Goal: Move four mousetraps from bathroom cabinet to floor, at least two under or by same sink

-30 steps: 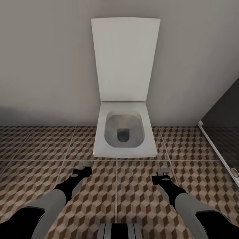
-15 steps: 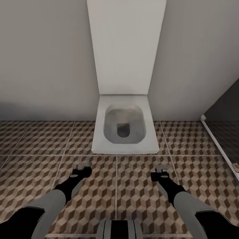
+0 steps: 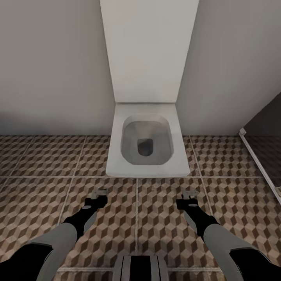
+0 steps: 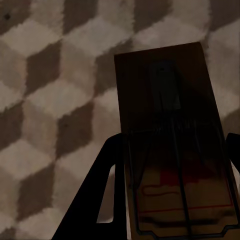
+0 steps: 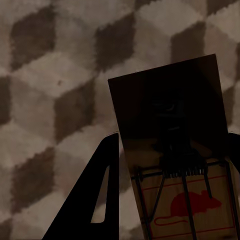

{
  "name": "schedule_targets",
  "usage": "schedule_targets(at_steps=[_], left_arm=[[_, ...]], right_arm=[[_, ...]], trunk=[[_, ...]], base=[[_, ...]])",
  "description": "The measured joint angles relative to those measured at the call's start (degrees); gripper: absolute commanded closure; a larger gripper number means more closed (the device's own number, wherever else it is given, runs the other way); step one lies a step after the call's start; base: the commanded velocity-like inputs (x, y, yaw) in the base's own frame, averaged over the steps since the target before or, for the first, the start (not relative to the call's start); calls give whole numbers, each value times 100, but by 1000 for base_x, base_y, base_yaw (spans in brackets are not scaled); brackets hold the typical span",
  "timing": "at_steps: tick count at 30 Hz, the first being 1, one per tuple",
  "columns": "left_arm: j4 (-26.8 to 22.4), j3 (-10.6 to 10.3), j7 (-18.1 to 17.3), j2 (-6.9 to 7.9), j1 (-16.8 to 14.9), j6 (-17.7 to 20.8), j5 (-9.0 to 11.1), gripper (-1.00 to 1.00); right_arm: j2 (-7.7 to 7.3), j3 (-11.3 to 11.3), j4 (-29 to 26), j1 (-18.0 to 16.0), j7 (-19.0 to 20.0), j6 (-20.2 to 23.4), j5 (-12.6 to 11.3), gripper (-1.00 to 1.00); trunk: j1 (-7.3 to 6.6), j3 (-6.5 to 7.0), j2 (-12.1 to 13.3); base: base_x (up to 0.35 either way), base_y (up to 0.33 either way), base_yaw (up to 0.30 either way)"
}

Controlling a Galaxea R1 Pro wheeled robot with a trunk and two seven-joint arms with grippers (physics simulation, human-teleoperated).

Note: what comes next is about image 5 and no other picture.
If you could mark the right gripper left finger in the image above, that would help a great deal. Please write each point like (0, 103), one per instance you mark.
(73, 221)

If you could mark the mousetrap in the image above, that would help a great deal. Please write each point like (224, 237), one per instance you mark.
(174, 133)

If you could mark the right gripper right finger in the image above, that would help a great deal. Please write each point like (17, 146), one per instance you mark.
(234, 155)

